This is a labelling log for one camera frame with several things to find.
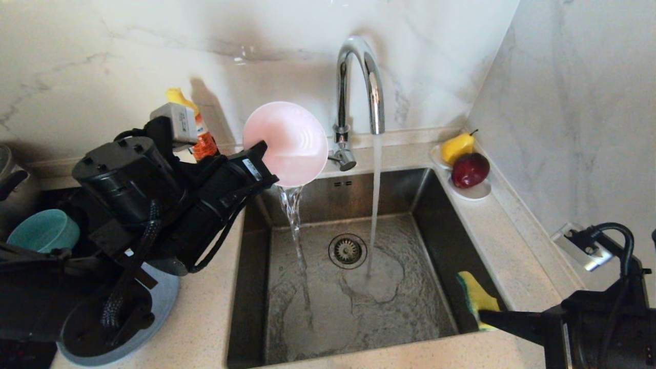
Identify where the yellow pear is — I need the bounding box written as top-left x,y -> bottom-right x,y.
440,129 -> 478,166

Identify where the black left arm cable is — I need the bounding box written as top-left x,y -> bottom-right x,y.
100,184 -> 257,329

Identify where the pink bowl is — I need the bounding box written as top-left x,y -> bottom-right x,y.
242,101 -> 329,188

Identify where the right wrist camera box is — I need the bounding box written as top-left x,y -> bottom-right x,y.
551,223 -> 616,272

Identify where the teal bowl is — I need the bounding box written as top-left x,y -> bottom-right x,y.
6,209 -> 81,253

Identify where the blue-grey plate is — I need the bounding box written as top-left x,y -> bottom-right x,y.
56,261 -> 180,365

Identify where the yellow orange detergent bottle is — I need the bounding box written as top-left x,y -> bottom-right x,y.
165,87 -> 220,162

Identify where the dark red apple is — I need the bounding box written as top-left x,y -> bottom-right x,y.
450,153 -> 491,189

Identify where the small white dish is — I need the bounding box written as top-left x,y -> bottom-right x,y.
429,145 -> 454,170
447,179 -> 493,201

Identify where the yellow green sponge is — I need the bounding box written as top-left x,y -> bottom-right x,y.
456,271 -> 501,331

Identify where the round metal drain strainer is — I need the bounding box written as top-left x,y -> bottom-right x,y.
328,234 -> 368,270

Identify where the chrome gooseneck faucet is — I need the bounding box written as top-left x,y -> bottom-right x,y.
322,35 -> 386,172

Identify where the thin water trickle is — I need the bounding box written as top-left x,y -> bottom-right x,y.
279,186 -> 314,329

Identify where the stainless steel sink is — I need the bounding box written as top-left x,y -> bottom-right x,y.
226,167 -> 516,368

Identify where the black induction cooktop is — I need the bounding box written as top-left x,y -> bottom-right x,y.
0,187 -> 103,369

